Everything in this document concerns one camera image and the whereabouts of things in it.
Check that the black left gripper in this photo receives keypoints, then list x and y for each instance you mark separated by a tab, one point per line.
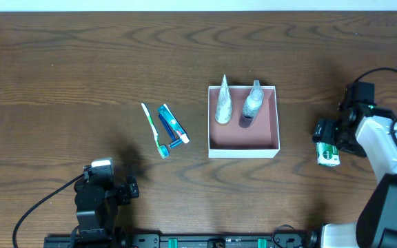
129	190

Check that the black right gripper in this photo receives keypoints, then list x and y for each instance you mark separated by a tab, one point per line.
327	134

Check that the clear bottle with blue liquid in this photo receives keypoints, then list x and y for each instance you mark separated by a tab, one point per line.
252	105

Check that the white tube with gold cap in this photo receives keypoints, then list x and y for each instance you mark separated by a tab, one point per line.
224	103

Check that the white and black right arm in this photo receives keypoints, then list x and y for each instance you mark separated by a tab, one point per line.
369	132

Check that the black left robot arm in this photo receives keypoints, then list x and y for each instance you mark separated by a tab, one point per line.
97	199

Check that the green Dettol soap box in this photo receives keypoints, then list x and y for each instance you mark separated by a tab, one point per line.
327	155

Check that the green and white toothbrush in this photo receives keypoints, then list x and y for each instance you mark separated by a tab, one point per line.
162	149

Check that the teal toothpaste tube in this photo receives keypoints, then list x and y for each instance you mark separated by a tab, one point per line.
171	120

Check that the white box with pink interior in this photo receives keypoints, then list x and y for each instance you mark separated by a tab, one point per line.
260	140

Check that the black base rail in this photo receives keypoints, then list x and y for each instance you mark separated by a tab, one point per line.
286	239

